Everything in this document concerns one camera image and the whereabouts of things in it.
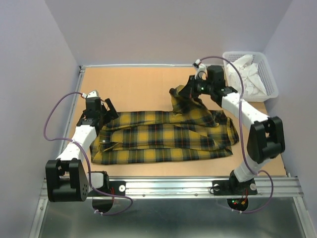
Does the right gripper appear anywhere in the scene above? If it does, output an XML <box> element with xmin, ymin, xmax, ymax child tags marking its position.
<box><xmin>178</xmin><ymin>75</ymin><xmax>214</xmax><ymax>99</ymax></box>

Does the yellow plaid long sleeve shirt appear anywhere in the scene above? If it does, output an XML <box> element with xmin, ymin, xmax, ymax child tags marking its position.
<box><xmin>91</xmin><ymin>85</ymin><xmax>239</xmax><ymax>165</ymax></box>

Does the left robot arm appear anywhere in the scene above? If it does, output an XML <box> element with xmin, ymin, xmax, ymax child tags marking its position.
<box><xmin>45</xmin><ymin>91</ymin><xmax>118</xmax><ymax>202</ymax></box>

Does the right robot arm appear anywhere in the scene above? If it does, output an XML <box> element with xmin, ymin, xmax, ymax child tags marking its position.
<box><xmin>179</xmin><ymin>62</ymin><xmax>285</xmax><ymax>194</ymax></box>

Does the white shirt in basket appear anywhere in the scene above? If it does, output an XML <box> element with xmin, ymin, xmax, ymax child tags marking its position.
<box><xmin>224</xmin><ymin>55</ymin><xmax>267</xmax><ymax>102</ymax></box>

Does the white plastic laundry basket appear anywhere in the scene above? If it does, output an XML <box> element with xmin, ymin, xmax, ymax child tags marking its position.
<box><xmin>222</xmin><ymin>51</ymin><xmax>278</xmax><ymax>102</ymax></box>

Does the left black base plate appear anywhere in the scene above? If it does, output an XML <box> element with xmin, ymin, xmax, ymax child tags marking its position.
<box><xmin>99</xmin><ymin>180</ymin><xmax>126</xmax><ymax>196</ymax></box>

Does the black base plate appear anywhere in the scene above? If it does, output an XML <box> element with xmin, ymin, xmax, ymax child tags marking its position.
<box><xmin>210</xmin><ymin>179</ymin><xmax>258</xmax><ymax>196</ymax></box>
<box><xmin>99</xmin><ymin>180</ymin><xmax>126</xmax><ymax>196</ymax></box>

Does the aluminium mounting rail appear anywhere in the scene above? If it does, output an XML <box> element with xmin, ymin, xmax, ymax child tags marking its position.
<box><xmin>92</xmin><ymin>173</ymin><xmax>304</xmax><ymax>199</ymax></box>

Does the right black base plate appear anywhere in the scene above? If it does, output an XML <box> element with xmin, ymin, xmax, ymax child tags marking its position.
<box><xmin>210</xmin><ymin>179</ymin><xmax>258</xmax><ymax>196</ymax></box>

